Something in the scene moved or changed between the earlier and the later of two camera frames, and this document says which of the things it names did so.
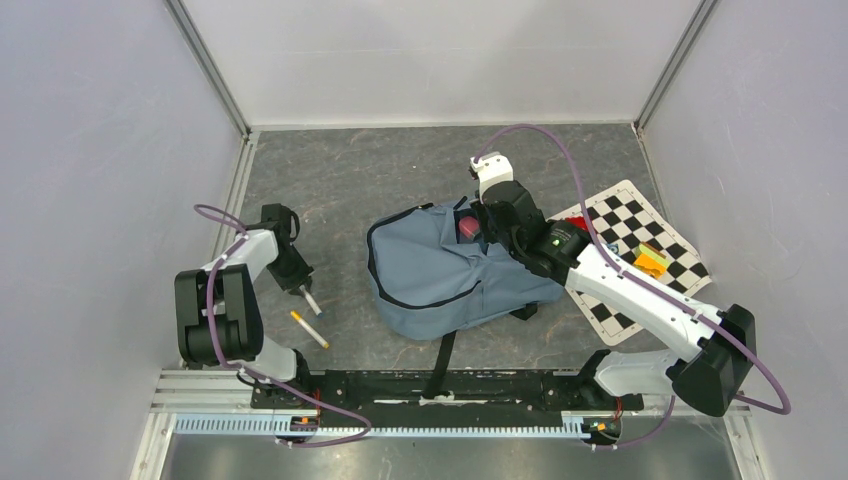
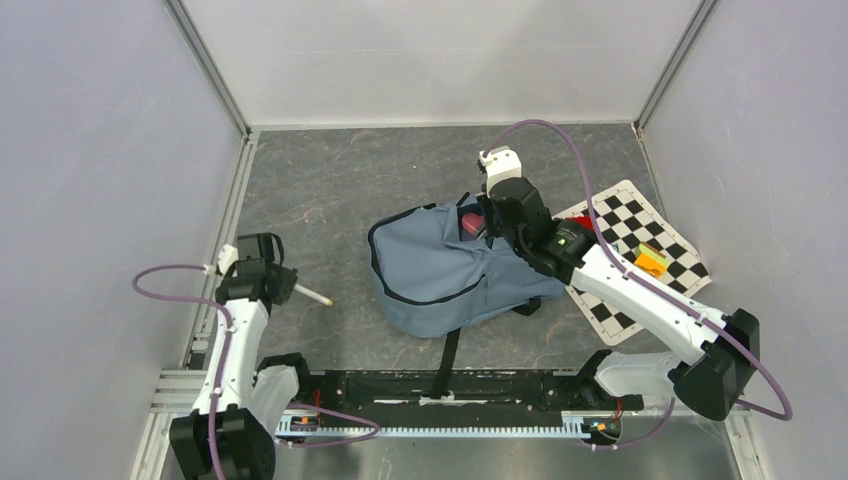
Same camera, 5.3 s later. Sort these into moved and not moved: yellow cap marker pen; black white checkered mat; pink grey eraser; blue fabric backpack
Moved: yellow cap marker pen
Not moved: pink grey eraser; blue fabric backpack; black white checkered mat
